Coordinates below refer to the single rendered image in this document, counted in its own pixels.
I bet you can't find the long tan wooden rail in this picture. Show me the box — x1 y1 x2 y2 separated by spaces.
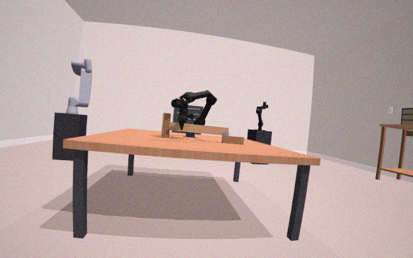
169 122 229 135

